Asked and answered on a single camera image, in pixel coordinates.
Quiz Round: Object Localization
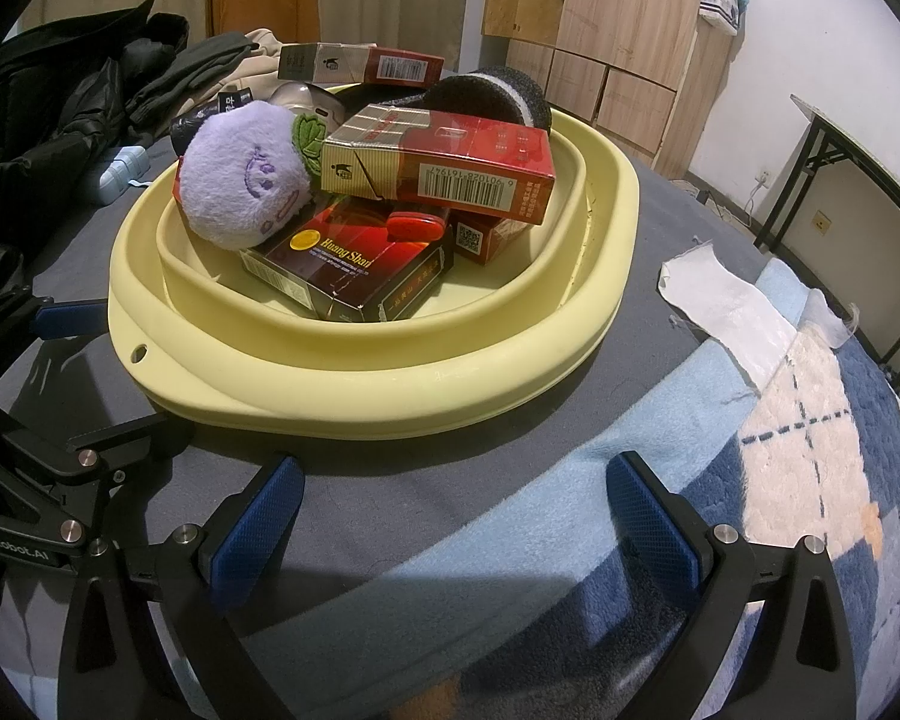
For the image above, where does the black pouch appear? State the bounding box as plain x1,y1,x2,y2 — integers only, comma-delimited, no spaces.
169,90,254,157

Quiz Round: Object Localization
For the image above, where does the silver and red carton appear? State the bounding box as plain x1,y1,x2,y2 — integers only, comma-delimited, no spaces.
277,41,446,87
321,106,557,226

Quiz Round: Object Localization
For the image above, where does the large black foam cylinder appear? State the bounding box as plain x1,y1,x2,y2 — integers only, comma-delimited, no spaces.
418,69,554,134

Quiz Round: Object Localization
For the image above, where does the light wooden wardrobe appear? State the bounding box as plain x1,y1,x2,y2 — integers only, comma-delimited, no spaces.
482,0,752,175

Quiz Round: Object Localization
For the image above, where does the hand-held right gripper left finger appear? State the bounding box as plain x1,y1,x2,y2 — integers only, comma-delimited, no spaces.
58,452,308,720

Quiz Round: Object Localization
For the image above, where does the yellow plastic basin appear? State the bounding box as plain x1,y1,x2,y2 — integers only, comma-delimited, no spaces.
107,82,641,437

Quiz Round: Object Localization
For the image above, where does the purple plush toy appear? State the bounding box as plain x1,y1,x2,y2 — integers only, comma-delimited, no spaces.
171,101,325,250

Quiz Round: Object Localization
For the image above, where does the red cigarette pack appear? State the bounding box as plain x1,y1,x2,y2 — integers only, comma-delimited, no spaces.
450,211,532,267

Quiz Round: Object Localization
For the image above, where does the beige curtain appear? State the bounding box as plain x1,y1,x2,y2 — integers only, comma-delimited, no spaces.
300,0,496,72

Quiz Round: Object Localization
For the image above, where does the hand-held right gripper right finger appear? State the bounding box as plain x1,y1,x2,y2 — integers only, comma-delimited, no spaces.
606,452,860,720

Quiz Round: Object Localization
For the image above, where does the black jacket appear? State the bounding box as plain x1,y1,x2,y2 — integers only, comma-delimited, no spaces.
0,0,190,316

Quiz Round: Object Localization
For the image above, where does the black folding table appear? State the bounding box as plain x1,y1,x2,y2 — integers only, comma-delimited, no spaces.
754,94,900,421

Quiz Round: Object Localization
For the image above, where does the white cloth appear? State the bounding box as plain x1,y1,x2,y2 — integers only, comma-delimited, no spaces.
658,244,860,385

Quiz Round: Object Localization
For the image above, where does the red lighter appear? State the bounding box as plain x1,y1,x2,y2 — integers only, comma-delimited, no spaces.
385,210,451,242

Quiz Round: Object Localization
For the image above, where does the olive garment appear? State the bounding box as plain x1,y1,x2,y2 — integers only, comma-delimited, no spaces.
124,34,262,145

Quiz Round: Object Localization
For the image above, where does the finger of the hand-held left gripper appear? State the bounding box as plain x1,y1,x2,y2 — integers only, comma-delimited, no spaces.
0,403,197,494
0,289,112,391

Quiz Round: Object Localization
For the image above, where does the beige garment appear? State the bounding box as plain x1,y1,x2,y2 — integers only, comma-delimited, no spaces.
195,28,308,117

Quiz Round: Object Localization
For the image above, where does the blue checkered blanket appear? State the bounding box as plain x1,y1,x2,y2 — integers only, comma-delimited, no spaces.
379,259,900,720

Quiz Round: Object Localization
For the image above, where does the light blue charger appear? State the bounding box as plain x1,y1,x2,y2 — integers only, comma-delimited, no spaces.
96,146,151,209

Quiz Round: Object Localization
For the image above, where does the dark red and black box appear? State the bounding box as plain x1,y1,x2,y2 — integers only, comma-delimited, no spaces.
240,195,457,323

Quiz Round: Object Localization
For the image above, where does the grey round container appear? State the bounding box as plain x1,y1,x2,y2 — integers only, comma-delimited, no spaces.
266,79,346,130

